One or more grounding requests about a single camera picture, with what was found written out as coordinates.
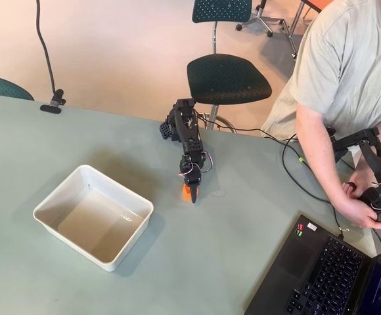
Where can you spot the orange cube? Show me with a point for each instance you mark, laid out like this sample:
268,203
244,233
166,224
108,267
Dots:
186,193

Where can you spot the black leader robot arm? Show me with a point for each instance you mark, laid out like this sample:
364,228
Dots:
374,157

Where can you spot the black follower robot arm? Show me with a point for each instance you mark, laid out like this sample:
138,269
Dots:
188,131

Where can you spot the person's right forearm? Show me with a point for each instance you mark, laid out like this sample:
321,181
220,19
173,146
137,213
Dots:
322,157

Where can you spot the white plastic tray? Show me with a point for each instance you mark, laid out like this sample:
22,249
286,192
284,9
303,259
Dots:
95,223

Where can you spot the person's right hand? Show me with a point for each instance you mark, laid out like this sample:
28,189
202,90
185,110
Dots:
361,213

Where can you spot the person's left hand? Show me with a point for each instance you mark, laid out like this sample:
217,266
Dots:
362,177

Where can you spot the dark green perforated stool chair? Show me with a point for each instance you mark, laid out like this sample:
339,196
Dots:
226,78

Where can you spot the black laptop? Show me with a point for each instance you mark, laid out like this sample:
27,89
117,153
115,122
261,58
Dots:
318,275

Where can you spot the metal office chair star base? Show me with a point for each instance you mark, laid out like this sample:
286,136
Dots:
261,20

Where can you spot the person in grey t-shirt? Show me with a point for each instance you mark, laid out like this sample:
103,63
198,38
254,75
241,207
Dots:
341,65

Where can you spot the teal perforated chair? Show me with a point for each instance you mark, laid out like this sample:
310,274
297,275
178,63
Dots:
3,87

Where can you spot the orange table with metal legs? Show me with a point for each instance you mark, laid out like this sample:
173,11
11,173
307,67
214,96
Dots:
320,4

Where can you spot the black gooseneck clamp mount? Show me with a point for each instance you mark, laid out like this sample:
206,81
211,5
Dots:
53,103

